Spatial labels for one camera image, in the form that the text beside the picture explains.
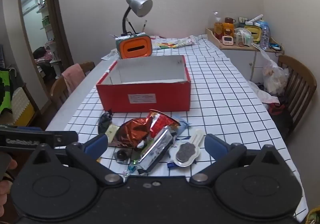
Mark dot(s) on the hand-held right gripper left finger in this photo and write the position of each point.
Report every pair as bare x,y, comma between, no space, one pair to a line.
96,145

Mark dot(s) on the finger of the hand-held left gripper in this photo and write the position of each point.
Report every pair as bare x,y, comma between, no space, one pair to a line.
60,137
30,128

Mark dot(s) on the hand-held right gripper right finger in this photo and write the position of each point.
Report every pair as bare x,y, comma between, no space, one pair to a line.
215,145

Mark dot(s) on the red foil snack packet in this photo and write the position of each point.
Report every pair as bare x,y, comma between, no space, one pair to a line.
131,134

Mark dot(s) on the red printed snack bag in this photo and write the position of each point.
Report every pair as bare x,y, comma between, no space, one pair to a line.
162,121

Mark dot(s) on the silver foil snack packet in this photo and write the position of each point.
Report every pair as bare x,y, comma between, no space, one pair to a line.
155,150

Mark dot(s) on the red cardboard box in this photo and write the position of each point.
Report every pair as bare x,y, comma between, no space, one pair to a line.
150,96

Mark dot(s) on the person's left hand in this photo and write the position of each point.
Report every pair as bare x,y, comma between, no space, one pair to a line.
10,164

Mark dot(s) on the black and clear snack packet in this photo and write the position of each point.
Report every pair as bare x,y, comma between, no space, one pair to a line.
104,121

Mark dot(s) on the yellow and white foam mat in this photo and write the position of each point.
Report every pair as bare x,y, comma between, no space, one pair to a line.
22,104

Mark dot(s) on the small round dark cookie packet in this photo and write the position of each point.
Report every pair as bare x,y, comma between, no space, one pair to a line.
121,156

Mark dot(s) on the white tray of round cookies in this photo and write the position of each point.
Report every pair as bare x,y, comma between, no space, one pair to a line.
185,154

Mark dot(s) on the light blue snack packet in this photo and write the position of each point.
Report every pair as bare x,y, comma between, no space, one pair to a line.
183,125

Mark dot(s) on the small blue-green wrapped candy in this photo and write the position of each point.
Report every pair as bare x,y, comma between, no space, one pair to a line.
130,171

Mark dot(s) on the wooden chair with pink towel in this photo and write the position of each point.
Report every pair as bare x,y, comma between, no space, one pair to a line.
58,91

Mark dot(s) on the green and black vest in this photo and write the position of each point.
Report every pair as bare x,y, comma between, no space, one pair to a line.
5,89

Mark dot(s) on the small blue wrapped candy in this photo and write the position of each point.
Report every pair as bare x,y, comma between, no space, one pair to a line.
171,165

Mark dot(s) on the pink towel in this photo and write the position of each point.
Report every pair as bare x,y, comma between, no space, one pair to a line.
73,76

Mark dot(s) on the white crumpled cloth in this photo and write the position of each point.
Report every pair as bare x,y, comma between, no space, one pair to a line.
265,94

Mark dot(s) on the white cabinet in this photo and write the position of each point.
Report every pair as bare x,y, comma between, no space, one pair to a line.
240,61

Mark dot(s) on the white paper sheet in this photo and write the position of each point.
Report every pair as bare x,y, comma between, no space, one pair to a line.
110,56

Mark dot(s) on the clear plastic bag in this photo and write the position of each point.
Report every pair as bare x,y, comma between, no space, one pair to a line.
275,76

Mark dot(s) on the wooden slatted chair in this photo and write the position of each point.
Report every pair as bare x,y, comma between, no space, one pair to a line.
300,84

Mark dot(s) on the orange tissue box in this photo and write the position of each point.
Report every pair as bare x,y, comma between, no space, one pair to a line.
135,47

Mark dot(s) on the white digital timer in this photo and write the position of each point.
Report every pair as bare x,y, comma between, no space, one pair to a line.
227,41

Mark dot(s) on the wooden desktop tray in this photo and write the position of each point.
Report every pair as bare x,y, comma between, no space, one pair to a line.
212,35

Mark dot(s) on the clear plastic container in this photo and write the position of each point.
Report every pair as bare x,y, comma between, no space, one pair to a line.
241,37

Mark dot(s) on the colourful printed cloth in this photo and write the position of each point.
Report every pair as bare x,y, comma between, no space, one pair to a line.
172,42

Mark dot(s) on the orange liquid bottle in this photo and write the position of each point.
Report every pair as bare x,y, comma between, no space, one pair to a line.
218,27

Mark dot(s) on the orange thermos with brown lid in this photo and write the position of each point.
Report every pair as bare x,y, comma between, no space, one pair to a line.
228,27

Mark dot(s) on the yellow tissue box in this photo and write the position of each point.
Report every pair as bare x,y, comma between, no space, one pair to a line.
253,32

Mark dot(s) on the clear water bottle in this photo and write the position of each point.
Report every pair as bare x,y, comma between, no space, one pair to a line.
265,36

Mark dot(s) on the green box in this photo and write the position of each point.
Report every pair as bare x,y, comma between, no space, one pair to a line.
242,21

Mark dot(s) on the clear glass dome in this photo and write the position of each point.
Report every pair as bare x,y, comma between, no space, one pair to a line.
215,14

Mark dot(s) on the white tube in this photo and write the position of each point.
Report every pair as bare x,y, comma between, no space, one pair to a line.
255,19

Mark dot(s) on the grey desk lamp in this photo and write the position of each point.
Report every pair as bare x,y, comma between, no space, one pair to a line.
138,5

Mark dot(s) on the wooden door frame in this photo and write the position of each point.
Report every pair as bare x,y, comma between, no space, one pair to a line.
60,29

